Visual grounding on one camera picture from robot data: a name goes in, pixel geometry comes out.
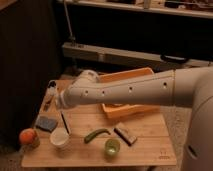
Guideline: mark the green cucumber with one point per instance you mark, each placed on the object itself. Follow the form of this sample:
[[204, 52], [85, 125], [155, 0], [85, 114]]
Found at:
[[94, 134]]

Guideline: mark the blue sponge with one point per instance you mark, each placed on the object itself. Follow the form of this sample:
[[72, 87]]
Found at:
[[46, 124]]

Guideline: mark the dark wooden spatula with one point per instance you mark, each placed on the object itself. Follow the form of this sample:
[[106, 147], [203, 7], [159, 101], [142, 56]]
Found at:
[[47, 104]]

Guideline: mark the metal stand pole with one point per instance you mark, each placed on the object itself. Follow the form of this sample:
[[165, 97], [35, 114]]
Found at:
[[71, 36]]

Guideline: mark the grey metal case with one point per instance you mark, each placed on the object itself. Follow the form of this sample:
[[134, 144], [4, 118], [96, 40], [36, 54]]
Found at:
[[125, 57]]

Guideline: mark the white paper cup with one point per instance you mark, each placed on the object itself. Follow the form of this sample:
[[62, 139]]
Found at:
[[59, 137]]

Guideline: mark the dark brown rectangular block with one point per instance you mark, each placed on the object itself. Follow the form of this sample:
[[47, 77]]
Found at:
[[125, 135]]

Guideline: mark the orange plastic bin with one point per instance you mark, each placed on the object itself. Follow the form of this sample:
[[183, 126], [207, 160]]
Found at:
[[120, 110]]

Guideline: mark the green plastic cup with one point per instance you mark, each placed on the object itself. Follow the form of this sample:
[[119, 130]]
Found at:
[[112, 147]]

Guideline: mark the orange peach fruit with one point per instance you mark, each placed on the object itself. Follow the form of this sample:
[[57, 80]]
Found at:
[[27, 136]]

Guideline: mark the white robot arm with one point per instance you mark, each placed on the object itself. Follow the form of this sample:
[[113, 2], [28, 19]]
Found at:
[[192, 87]]

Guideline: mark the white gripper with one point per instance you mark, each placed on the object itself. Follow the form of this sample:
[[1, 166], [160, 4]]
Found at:
[[60, 101]]

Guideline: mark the wooden shelf with clutter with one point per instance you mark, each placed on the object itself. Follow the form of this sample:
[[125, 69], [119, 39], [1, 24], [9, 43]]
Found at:
[[153, 6]]

